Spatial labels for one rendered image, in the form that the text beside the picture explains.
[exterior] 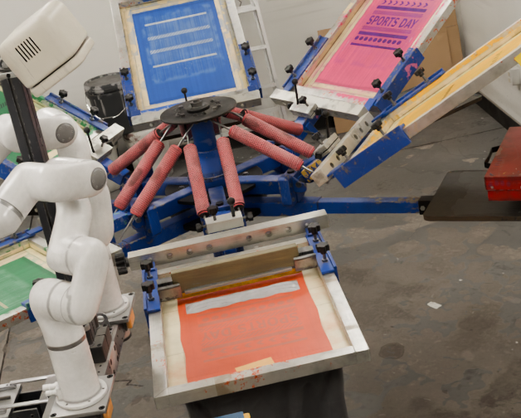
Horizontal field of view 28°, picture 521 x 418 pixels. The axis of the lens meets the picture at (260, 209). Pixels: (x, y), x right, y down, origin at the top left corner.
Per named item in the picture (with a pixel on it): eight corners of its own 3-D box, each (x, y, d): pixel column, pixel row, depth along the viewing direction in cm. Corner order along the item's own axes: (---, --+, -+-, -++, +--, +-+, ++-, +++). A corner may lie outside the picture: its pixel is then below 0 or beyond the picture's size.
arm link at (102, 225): (75, 98, 280) (102, 110, 265) (93, 228, 292) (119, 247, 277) (24, 108, 274) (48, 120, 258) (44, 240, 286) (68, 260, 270)
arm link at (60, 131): (67, 121, 278) (87, 131, 265) (13, 181, 274) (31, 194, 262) (24, 80, 269) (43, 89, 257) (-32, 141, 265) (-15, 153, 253)
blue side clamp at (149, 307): (164, 325, 320) (159, 305, 317) (148, 328, 320) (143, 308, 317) (160, 283, 348) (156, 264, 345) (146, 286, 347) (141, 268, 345)
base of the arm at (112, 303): (71, 324, 288) (57, 275, 282) (79, 303, 300) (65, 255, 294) (126, 316, 287) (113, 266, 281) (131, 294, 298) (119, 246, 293)
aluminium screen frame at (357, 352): (371, 361, 278) (369, 348, 276) (157, 410, 275) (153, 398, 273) (318, 244, 350) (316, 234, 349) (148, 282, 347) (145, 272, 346)
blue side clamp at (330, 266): (340, 285, 323) (336, 265, 320) (324, 289, 322) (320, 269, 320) (322, 247, 350) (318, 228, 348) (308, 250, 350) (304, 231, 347)
